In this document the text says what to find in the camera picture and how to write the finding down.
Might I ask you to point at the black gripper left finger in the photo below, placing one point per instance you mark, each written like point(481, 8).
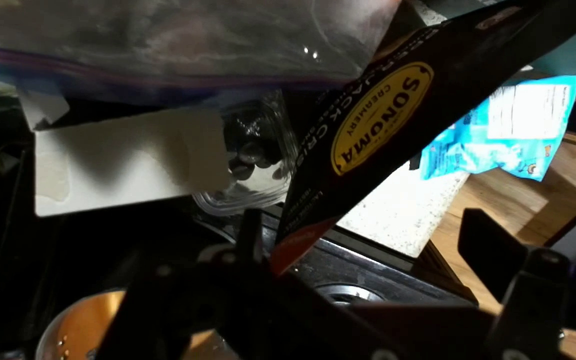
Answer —
point(201, 292)

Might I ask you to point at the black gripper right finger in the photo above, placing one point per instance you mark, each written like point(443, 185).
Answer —
point(531, 301)

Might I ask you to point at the light blue snack bag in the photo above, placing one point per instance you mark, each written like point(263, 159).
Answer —
point(500, 140)

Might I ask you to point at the black Sonoma crisps bag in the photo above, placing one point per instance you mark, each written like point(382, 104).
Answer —
point(434, 121)

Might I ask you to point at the black pot with brown soup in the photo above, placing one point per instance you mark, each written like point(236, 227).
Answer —
point(81, 326)

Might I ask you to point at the clear plastic container dark contents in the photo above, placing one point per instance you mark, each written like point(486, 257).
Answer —
point(255, 152)

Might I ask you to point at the black electric stove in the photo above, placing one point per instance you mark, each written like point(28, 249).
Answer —
point(8, 267)

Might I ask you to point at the clear zip bag white contents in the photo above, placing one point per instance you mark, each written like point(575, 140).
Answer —
point(168, 33)

